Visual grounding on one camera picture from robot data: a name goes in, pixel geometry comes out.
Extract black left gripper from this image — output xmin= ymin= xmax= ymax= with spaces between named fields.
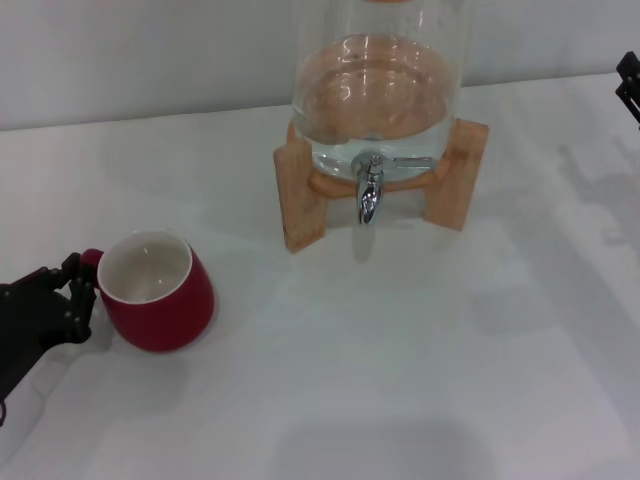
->
xmin=0 ymin=251 xmax=97 ymax=401

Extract red ceramic cup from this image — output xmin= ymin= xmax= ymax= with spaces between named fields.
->
xmin=79 ymin=229 xmax=216 ymax=354

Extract chrome faucet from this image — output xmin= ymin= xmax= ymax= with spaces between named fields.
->
xmin=350 ymin=149 xmax=436 ymax=226

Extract wooden dispenser stand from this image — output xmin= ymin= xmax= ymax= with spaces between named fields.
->
xmin=272 ymin=115 xmax=490 ymax=252

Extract glass water dispenser jar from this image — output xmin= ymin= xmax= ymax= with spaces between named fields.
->
xmin=289 ymin=0 xmax=474 ymax=180

